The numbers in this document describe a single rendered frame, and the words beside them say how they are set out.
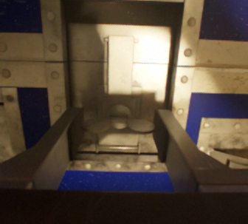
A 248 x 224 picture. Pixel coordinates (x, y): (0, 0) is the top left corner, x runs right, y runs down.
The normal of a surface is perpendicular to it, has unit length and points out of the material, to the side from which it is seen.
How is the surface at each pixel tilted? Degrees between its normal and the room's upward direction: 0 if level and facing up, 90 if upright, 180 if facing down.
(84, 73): 90
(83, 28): 90
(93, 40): 90
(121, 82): 90
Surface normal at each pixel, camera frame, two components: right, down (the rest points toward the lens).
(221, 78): 0.01, 0.29
